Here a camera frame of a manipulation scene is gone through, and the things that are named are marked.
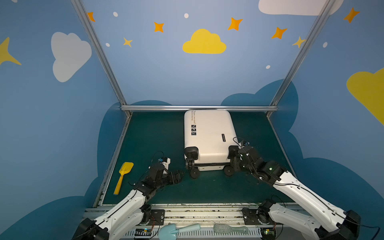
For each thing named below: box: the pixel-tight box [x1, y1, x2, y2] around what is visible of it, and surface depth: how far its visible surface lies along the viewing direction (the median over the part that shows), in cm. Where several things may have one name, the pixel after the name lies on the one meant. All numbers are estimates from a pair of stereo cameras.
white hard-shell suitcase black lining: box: [184, 109, 241, 171], surface depth 84 cm
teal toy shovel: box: [158, 223, 201, 240], surface depth 72 cm
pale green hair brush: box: [213, 223, 249, 234], surface depth 73 cm
